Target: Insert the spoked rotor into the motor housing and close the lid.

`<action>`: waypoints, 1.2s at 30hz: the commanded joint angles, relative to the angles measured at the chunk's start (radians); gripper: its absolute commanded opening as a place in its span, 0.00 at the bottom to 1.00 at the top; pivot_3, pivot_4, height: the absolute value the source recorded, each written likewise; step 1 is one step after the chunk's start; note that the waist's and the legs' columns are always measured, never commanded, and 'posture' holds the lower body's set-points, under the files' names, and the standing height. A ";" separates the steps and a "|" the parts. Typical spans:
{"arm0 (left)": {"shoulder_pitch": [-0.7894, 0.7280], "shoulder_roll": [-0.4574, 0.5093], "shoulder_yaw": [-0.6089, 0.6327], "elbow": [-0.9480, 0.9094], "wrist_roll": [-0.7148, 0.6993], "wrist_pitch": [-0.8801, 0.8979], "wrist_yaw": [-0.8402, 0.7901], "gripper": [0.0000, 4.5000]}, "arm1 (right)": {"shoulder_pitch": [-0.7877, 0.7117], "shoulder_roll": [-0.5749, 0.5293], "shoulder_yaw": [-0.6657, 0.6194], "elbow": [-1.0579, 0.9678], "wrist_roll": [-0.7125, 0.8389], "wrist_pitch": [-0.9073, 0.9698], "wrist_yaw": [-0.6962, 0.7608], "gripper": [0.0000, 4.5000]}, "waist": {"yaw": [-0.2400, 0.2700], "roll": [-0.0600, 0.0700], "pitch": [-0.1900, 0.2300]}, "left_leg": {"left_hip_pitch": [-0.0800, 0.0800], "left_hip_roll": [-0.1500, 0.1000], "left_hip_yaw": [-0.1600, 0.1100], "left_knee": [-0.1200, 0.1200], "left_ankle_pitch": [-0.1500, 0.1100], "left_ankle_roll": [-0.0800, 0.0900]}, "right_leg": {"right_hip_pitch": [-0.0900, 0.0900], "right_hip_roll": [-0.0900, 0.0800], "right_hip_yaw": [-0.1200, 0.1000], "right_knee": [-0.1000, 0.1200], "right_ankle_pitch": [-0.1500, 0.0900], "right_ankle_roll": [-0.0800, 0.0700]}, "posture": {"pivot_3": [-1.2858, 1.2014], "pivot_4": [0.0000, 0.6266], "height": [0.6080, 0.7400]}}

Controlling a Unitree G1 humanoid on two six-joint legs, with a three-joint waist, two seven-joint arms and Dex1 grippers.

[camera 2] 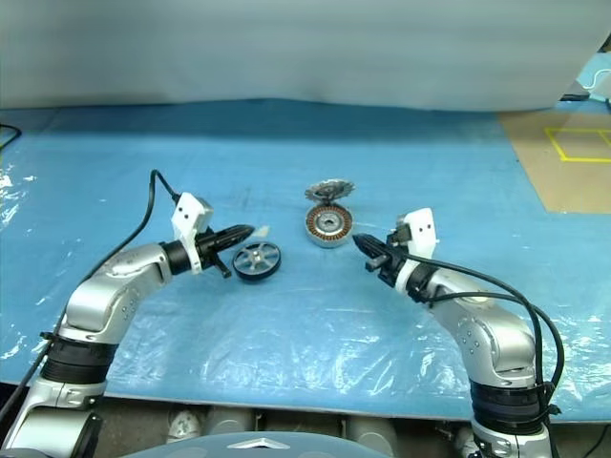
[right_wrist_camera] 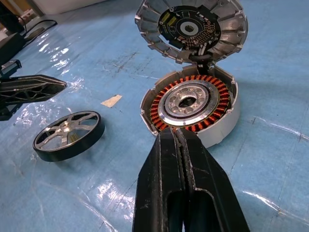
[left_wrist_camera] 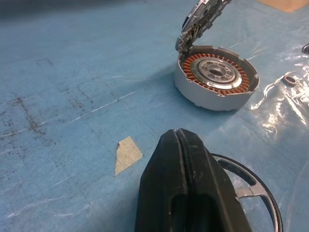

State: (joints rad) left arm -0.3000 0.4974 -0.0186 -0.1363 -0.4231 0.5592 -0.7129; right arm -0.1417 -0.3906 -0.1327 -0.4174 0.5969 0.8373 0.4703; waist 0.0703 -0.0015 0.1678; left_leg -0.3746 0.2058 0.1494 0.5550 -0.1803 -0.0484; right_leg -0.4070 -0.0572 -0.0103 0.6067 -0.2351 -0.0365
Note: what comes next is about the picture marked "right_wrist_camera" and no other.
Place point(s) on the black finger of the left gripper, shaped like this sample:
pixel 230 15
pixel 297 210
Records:
pixel 36 81

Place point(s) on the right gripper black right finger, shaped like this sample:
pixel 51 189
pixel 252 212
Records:
pixel 207 174

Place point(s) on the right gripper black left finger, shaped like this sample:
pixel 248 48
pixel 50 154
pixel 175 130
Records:
pixel 157 174

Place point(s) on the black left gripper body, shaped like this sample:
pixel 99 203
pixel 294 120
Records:
pixel 10 67

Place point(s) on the silver motor housing copper windings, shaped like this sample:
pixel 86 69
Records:
pixel 224 125

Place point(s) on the silver motor cover circuit board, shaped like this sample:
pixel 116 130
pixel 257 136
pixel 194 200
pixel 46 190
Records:
pixel 231 26

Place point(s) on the black box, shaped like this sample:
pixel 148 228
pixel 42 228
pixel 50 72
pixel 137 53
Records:
pixel 10 46

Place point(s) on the blue plastic-covered table mat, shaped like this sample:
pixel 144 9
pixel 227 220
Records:
pixel 96 60

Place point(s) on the small beige tape piece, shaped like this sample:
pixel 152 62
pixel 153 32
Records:
pixel 111 101

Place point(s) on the white foam board backdrop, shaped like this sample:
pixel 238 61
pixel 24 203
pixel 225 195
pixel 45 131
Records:
pixel 65 4

